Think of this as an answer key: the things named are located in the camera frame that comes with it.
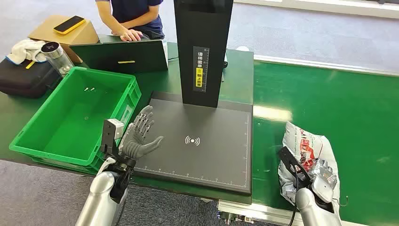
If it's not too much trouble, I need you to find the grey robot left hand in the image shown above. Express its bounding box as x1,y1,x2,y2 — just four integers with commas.
118,105,165,161

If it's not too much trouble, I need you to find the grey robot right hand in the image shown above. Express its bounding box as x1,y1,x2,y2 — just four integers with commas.
309,159,339,204

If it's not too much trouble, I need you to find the white plastic mailer package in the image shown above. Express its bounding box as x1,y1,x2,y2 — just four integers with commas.
277,121,342,219

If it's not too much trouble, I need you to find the conveyor motor connector block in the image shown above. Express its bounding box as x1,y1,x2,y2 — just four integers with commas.
218,211,255,226

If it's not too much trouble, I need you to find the brown cardboard box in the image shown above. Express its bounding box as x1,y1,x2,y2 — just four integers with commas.
27,15,100,64

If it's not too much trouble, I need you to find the green plastic crate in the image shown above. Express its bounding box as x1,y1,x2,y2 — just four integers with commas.
8,66,143,176

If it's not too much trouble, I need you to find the ruler label with yellow patch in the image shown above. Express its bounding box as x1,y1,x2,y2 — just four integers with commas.
192,46,210,93

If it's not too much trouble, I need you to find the person's right hand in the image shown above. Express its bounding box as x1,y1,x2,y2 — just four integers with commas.
120,28,144,42

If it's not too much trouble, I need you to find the glass bottle with black lid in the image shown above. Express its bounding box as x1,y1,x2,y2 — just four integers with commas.
40,41,75,78

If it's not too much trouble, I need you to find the black zip case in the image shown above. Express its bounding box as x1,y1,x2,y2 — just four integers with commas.
0,58,62,99

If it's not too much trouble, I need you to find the black scanner column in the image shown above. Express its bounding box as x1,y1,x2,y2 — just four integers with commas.
173,0,234,109

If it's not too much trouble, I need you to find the person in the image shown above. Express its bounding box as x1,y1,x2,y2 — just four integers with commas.
95,0,165,42

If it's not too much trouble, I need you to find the yellow cased phone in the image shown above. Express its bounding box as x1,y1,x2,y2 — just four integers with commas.
53,16,86,35

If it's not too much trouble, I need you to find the white towel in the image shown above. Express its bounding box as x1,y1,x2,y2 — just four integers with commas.
5,39,48,65

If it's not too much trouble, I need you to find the white floor ledge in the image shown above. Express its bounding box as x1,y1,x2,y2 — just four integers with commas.
233,0,399,19

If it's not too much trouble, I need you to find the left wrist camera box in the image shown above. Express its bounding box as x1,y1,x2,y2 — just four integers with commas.
100,118,125,156

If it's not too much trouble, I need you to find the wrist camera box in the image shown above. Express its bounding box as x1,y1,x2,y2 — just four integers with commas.
100,118,125,156
278,145,312,189

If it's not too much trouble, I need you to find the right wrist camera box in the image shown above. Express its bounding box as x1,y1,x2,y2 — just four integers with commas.
278,145,312,189

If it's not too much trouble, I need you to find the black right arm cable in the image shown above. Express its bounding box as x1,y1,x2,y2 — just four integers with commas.
288,184,301,226

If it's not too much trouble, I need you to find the black scanner base plate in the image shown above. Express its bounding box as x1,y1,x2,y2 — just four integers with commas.
132,91,254,197

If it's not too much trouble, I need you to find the aluminium conveyor side rail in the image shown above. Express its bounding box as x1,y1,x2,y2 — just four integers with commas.
217,199,372,226
254,54,399,77

